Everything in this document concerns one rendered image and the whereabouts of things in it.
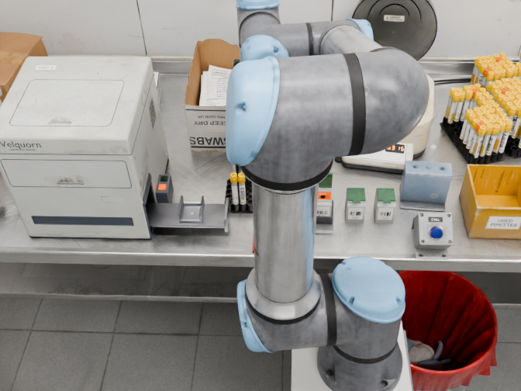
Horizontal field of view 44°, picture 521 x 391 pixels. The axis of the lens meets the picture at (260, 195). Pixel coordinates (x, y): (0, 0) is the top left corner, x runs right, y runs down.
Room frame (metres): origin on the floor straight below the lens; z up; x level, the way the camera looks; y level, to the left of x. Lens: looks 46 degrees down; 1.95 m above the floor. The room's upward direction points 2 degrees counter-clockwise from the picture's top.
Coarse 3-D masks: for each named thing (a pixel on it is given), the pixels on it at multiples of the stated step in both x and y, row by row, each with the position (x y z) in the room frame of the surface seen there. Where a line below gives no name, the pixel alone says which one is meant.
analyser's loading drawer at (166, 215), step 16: (160, 208) 0.98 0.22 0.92; (176, 208) 0.98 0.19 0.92; (192, 208) 0.98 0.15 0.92; (208, 208) 0.98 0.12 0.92; (224, 208) 0.97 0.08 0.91; (160, 224) 0.93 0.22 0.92; (176, 224) 0.93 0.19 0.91; (192, 224) 0.93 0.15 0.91; (208, 224) 0.93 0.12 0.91; (224, 224) 0.92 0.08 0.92
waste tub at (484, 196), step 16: (464, 176) 1.02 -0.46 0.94; (480, 176) 1.02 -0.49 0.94; (496, 176) 1.01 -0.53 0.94; (512, 176) 1.01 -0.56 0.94; (464, 192) 0.99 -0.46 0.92; (480, 192) 1.02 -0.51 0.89; (496, 192) 1.01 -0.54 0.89; (512, 192) 1.01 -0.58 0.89; (464, 208) 0.96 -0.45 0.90; (480, 208) 0.89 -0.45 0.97; (496, 208) 0.89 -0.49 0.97; (512, 208) 0.89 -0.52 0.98; (480, 224) 0.89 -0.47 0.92; (496, 224) 0.89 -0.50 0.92; (512, 224) 0.89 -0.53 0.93
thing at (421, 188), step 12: (408, 168) 1.02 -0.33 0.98; (420, 168) 1.02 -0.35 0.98; (432, 168) 1.01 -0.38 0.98; (444, 168) 1.01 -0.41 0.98; (408, 180) 1.00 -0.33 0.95; (420, 180) 1.00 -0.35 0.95; (432, 180) 1.00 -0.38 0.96; (444, 180) 0.99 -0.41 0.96; (408, 192) 1.00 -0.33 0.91; (420, 192) 1.00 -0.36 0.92; (432, 192) 0.99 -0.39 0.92; (444, 192) 0.99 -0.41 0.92; (408, 204) 0.99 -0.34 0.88; (420, 204) 0.99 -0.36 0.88; (432, 204) 0.99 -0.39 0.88; (444, 204) 0.99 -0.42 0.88
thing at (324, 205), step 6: (318, 192) 0.98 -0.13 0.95; (324, 192) 0.97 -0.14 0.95; (330, 192) 0.97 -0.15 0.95; (318, 198) 0.96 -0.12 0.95; (324, 198) 0.96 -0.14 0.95; (330, 198) 0.96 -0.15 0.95; (318, 204) 0.95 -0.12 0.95; (324, 204) 0.95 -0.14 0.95; (330, 204) 0.95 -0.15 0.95; (318, 210) 0.95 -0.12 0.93; (324, 210) 0.94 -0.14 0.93; (330, 210) 0.94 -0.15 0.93
